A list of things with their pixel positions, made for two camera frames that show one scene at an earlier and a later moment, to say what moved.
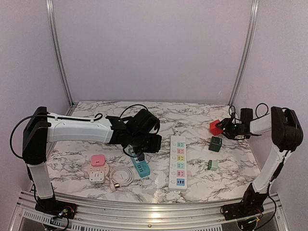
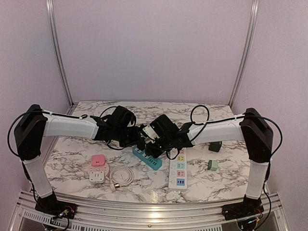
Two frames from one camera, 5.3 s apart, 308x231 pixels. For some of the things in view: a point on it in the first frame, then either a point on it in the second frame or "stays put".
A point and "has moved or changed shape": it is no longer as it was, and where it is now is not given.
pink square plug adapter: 97,160 stays put
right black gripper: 226,122 -> 152,152
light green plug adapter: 212,165 stays put
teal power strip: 141,166 -> 155,163
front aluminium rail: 95,215 stays put
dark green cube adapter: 215,144 stays put
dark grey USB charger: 141,157 has moved or changed shape
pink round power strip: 97,174 stays put
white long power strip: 177,170 stays put
